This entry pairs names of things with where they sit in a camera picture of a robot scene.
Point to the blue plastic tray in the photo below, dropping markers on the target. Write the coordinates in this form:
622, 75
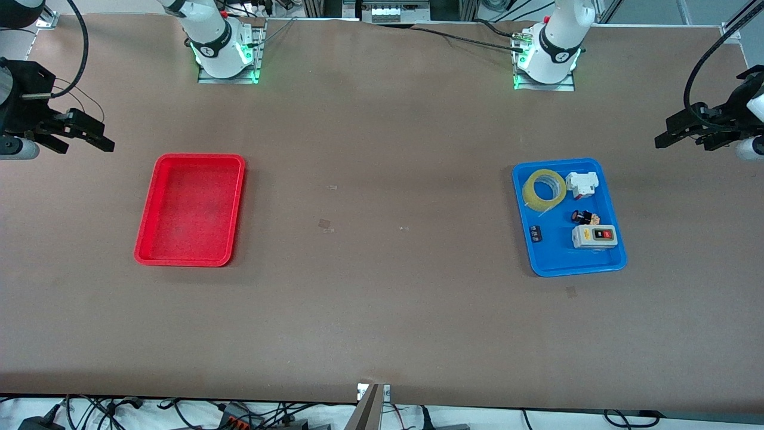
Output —
555, 257

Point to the white power strip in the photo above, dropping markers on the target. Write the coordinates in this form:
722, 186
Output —
397, 12

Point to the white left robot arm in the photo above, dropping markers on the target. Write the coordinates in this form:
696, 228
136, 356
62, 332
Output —
555, 42

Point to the yellow tape roll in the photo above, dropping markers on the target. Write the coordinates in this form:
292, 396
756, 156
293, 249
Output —
527, 192

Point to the grey switch box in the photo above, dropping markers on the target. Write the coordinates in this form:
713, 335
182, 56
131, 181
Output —
591, 237

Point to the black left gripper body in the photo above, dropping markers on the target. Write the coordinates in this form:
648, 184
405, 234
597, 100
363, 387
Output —
729, 119

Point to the white circuit breaker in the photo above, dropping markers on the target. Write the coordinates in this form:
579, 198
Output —
580, 182

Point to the aluminium profile post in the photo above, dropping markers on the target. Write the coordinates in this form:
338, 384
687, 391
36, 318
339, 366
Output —
370, 412

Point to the orange black connector box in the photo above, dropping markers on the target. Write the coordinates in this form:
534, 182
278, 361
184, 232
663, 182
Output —
239, 417

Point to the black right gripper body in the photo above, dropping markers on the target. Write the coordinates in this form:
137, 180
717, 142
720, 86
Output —
25, 107

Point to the black power adapter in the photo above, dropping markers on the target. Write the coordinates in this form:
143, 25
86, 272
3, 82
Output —
39, 424

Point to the red plastic tray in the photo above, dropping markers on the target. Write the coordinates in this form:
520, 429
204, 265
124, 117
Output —
191, 209

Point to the small black terminal block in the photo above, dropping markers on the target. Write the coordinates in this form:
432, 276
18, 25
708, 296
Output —
536, 233

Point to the metal corner bracket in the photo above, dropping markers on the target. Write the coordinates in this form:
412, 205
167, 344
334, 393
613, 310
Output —
730, 31
46, 21

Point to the aluminium frame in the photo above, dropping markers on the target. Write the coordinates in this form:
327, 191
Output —
316, 7

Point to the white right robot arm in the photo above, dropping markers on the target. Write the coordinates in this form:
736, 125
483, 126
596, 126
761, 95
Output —
215, 36

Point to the red black push button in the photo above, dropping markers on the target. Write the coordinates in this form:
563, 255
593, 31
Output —
582, 217

